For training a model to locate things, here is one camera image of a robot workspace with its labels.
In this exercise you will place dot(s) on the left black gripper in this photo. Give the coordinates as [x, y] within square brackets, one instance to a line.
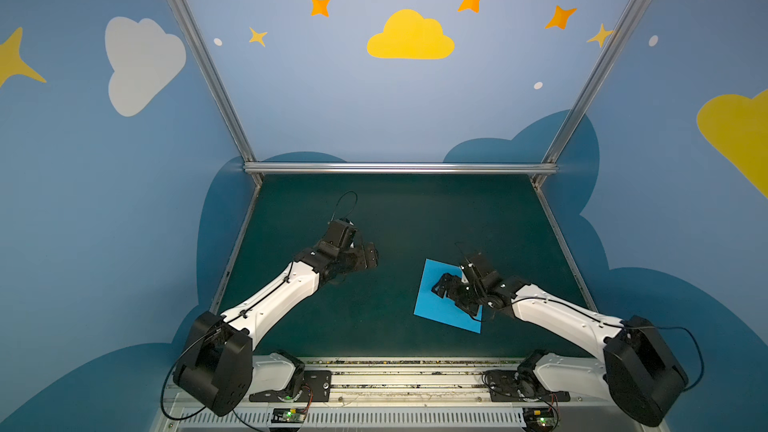
[363, 255]

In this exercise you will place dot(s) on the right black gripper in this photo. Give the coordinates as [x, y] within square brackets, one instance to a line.
[462, 291]

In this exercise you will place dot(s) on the blue square paper sheet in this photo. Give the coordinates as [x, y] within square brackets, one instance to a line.
[442, 310]

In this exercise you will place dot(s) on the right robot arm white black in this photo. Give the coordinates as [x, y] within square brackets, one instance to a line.
[627, 361]

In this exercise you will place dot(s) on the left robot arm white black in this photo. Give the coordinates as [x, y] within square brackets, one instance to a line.
[218, 366]

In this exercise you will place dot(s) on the back horizontal aluminium bar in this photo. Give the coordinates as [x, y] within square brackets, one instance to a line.
[399, 168]

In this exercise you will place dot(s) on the right green circuit board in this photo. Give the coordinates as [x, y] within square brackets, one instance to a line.
[536, 419]

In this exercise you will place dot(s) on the green circuit board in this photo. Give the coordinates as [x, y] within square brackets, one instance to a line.
[288, 416]
[536, 419]

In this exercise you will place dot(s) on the left green circuit board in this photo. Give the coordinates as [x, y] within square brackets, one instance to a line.
[288, 416]

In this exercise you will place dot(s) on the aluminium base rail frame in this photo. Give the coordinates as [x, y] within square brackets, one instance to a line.
[397, 394]

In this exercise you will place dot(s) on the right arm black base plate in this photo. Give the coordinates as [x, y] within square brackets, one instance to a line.
[513, 386]

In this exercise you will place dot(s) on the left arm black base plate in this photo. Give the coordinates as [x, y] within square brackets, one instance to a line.
[313, 384]

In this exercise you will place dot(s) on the left slanted aluminium post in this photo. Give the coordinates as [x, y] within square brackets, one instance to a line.
[203, 58]

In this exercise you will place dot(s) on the slanted aluminium post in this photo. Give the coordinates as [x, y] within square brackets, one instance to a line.
[203, 58]
[625, 26]

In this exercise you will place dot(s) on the right slanted aluminium post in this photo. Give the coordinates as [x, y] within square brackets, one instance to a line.
[625, 26]

